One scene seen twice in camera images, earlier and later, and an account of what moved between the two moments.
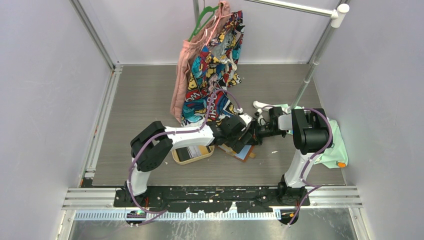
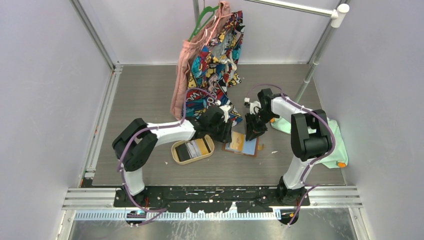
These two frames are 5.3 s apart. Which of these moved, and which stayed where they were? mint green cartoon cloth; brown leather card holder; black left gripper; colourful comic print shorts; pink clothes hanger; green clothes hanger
Moved: black left gripper; brown leather card holder
Stayed: mint green cartoon cloth; pink clothes hanger; green clothes hanger; colourful comic print shorts
